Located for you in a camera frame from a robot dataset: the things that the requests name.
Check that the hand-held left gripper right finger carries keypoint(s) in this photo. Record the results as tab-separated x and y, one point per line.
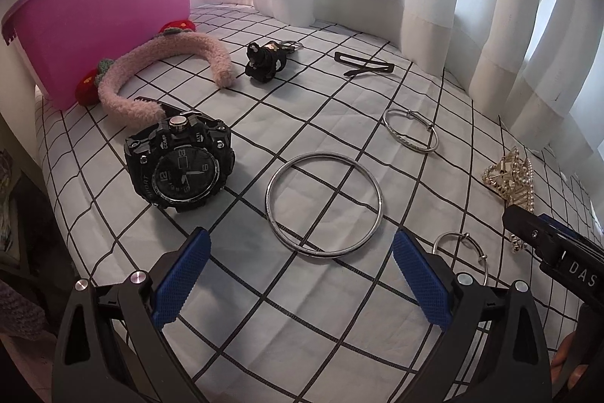
420	280

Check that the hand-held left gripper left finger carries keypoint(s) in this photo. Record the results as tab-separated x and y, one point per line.
181	280

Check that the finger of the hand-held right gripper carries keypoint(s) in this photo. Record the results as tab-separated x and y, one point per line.
578	266
561	228

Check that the thin silver hoop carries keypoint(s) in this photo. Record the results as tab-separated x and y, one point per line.
456	234

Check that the gold pearl hair claw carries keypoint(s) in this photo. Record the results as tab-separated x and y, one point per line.
507	176

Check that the pink fuzzy strawberry headband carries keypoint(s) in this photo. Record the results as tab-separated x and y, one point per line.
127	62

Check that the pink plastic bin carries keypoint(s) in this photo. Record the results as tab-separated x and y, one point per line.
94	20

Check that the person's right hand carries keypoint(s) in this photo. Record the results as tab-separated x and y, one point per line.
562	356

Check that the black sport wristwatch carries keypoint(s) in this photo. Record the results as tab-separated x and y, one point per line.
184	167

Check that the large silver bangle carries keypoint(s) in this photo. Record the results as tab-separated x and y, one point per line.
268	201

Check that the small patterned silver bangle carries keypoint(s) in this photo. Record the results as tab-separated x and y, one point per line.
406	141

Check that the purple knitted cloth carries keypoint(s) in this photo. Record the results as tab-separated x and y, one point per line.
21	306

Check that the pile of colourful packets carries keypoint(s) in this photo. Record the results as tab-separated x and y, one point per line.
7	204

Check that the black hair clip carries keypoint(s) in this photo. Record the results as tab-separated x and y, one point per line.
377	67

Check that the cream pleated curtain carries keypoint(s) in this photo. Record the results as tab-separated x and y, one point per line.
509	6

